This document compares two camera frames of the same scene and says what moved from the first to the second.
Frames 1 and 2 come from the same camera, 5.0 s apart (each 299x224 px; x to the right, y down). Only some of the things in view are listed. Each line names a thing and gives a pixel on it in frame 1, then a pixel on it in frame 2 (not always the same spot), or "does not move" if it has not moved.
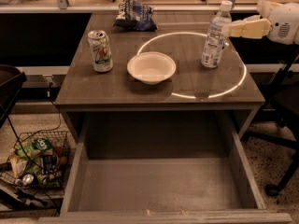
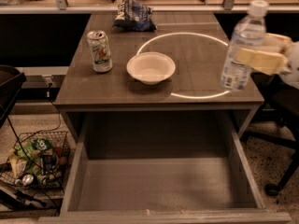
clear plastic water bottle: x=217 y=35 -> x=249 y=33
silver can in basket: x=28 y=178 does not move
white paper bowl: x=151 y=67 does not move
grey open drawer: x=161 y=167 does not move
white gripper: x=282 y=22 -> x=293 y=66
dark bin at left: x=11 y=81 does not move
